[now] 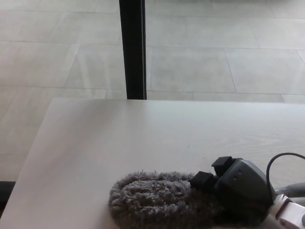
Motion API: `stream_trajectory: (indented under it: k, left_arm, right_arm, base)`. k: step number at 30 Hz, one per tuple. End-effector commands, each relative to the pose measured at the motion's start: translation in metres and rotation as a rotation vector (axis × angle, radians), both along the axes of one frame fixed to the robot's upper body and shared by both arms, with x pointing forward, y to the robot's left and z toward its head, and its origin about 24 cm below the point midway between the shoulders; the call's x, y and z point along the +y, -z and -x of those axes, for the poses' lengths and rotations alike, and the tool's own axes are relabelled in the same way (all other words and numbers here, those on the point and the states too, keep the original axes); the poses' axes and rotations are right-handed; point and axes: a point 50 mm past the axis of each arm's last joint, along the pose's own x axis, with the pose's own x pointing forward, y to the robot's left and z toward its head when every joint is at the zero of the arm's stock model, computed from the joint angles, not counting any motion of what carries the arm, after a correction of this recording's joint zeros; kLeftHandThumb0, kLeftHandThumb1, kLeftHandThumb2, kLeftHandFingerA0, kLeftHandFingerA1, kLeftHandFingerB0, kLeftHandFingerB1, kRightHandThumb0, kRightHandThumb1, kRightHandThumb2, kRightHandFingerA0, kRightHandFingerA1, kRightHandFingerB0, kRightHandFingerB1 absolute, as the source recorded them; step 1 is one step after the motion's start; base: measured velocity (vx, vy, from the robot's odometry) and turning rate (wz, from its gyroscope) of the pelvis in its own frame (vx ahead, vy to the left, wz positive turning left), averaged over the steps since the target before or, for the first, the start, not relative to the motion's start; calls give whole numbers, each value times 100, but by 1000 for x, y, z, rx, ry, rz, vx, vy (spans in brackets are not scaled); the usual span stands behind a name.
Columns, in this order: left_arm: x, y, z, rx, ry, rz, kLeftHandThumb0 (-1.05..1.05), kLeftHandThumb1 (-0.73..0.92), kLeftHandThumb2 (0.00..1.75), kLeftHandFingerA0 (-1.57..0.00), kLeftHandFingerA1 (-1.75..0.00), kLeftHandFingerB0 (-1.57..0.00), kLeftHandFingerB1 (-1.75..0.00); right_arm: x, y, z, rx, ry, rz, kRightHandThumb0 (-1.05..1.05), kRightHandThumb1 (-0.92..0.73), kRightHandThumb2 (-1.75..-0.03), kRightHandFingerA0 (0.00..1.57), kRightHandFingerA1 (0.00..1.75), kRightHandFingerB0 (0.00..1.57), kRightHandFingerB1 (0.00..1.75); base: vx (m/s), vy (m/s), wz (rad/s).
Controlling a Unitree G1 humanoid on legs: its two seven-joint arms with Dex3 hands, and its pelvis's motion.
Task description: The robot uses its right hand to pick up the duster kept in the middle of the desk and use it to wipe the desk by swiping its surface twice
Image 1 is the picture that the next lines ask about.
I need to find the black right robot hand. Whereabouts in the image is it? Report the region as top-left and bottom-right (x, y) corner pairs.
(189, 156), (277, 226)

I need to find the grey fluffy microfibre duster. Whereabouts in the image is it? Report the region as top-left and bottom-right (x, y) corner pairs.
(108, 169), (305, 229)

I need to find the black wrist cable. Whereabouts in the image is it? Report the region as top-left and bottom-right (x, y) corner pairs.
(265, 152), (305, 195)

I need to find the black vertical frame post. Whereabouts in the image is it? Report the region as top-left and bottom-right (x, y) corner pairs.
(119, 0), (148, 100)

